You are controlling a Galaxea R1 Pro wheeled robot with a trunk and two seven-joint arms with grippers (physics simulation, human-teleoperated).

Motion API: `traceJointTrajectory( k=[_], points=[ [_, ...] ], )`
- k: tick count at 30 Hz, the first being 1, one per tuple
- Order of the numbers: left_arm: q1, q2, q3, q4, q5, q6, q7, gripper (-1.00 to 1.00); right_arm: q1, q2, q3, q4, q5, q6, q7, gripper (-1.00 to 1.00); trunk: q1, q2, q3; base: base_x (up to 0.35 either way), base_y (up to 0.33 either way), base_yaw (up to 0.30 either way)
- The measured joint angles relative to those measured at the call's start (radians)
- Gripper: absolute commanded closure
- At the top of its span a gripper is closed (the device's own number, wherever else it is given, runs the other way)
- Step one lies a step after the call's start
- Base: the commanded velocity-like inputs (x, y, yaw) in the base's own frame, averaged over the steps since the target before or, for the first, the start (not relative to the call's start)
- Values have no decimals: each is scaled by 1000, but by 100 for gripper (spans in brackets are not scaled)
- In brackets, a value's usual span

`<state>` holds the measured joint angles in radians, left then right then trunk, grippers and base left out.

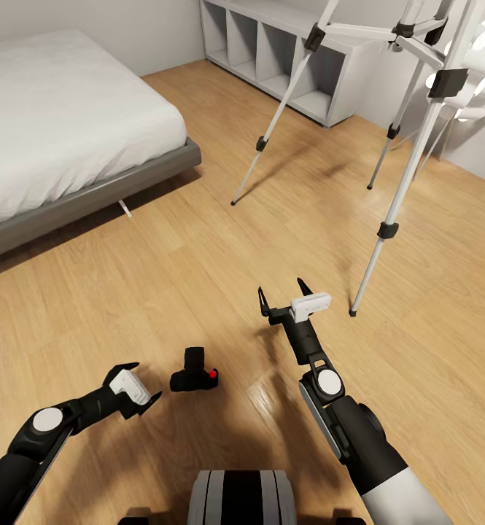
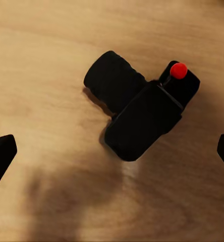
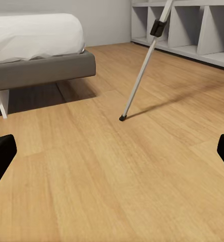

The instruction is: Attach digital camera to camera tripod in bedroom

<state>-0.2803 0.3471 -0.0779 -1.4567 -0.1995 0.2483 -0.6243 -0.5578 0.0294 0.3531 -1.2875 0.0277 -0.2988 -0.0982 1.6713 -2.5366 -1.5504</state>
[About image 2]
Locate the digital camera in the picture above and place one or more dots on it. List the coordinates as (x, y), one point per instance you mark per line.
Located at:
(143, 111)

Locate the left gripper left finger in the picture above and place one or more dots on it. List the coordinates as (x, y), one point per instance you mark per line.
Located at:
(8, 150)

